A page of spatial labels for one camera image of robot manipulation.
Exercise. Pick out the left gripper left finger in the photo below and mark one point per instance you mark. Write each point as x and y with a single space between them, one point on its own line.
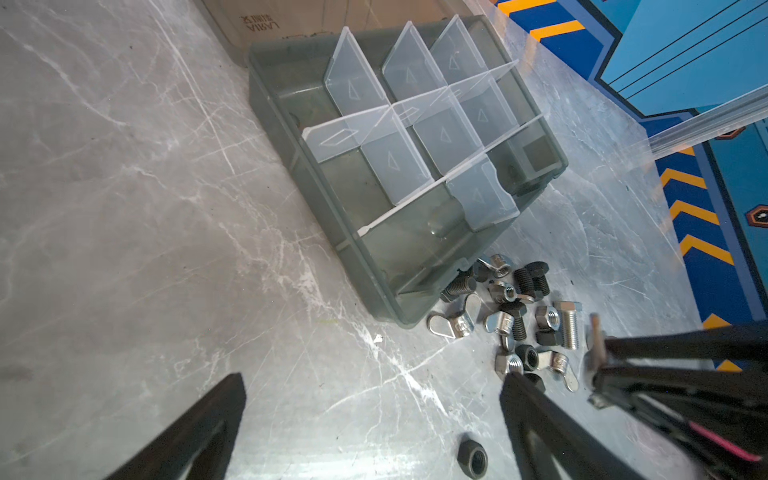
199 444

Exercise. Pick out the black hex bolt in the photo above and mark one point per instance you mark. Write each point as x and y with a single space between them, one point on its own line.
513 323
463 284
531 280

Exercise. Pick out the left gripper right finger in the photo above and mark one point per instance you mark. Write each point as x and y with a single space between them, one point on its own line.
546 440

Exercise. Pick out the right aluminium corner post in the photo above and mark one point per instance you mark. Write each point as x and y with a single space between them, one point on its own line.
732 115

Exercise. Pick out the lone black hex nut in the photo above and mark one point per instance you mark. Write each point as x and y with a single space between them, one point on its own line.
472 459

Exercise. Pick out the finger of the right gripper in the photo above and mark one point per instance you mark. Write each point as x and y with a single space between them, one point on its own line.
746 342
719 419

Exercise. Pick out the silver hex bolt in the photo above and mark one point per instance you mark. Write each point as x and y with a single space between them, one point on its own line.
596 356
569 311

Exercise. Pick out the grey plastic organizer box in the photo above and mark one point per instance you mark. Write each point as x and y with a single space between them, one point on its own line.
406 126

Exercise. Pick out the silver hex bolt upright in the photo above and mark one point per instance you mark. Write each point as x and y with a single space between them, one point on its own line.
569 311

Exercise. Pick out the silver hex nut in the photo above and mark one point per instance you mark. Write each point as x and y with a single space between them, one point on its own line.
547 318

